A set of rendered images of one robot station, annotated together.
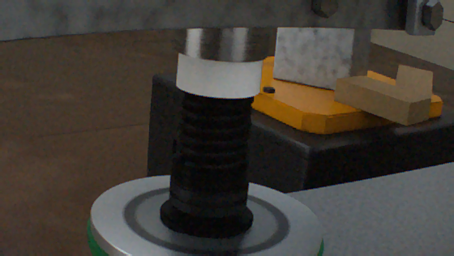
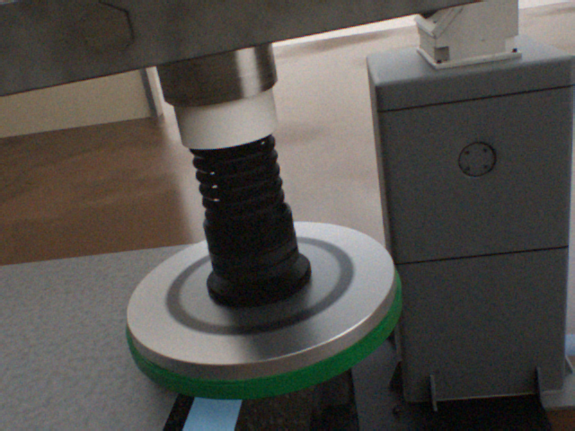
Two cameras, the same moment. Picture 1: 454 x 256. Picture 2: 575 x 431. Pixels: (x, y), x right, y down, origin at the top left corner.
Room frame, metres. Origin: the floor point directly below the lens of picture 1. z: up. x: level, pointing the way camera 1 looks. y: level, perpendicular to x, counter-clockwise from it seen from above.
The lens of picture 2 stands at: (0.84, 0.33, 1.11)
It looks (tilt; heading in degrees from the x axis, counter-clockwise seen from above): 23 degrees down; 226
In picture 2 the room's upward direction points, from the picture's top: 10 degrees counter-clockwise
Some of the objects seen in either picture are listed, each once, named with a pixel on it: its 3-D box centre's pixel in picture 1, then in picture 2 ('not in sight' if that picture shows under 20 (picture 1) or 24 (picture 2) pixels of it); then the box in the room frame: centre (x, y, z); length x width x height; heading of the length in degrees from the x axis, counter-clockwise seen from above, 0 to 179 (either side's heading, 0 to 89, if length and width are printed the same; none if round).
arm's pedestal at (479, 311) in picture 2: not in sight; (463, 219); (-0.44, -0.34, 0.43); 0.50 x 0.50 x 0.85; 38
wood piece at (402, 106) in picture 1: (383, 99); not in sight; (1.41, -0.33, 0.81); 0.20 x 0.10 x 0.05; 45
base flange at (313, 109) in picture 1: (321, 86); not in sight; (1.64, -0.22, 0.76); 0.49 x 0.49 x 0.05; 37
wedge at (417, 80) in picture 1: (413, 84); not in sight; (1.61, -0.45, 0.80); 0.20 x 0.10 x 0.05; 164
